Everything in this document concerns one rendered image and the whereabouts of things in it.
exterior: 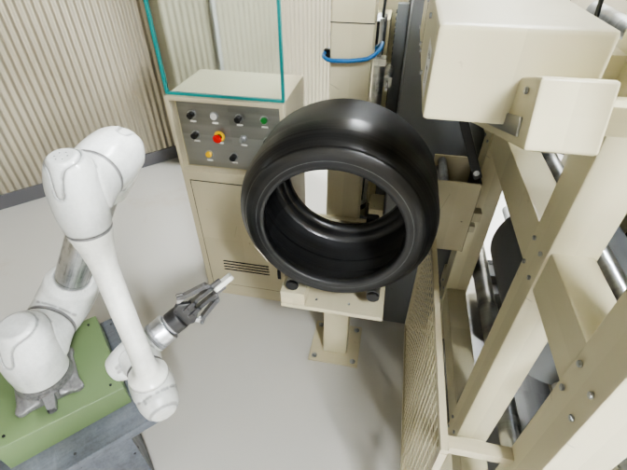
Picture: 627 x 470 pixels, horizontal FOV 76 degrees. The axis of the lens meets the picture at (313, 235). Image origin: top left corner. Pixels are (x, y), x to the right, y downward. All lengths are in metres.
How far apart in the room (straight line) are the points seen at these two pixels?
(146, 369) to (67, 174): 0.52
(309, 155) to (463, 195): 0.64
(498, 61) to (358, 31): 0.68
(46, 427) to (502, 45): 1.47
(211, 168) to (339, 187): 0.80
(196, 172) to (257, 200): 0.99
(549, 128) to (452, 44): 0.19
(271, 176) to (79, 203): 0.46
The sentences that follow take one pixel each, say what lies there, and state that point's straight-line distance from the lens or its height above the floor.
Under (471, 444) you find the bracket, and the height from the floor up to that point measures 0.98.
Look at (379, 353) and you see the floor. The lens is 2.34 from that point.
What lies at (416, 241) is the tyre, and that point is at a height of 1.19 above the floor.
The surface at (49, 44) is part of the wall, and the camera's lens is 3.77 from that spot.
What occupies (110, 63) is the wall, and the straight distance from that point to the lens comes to 3.86.
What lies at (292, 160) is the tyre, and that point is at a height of 1.41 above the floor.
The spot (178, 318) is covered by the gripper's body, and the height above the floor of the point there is 0.96.
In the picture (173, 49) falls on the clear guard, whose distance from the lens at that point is 1.92.
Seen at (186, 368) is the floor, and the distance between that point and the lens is 2.36.
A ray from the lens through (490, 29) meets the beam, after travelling 0.70.
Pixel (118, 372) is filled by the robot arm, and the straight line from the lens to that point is 1.34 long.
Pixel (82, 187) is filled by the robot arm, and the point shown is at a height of 1.47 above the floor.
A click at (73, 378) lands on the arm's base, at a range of 1.53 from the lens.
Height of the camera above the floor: 1.91
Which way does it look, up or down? 39 degrees down
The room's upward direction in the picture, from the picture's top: straight up
